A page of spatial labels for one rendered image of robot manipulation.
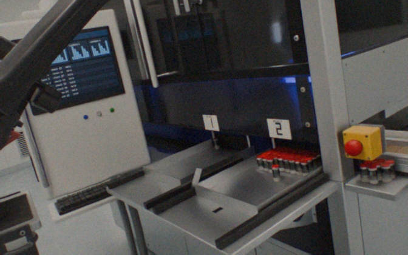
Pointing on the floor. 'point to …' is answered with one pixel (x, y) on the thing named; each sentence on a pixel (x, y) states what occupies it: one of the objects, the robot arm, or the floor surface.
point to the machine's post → (331, 112)
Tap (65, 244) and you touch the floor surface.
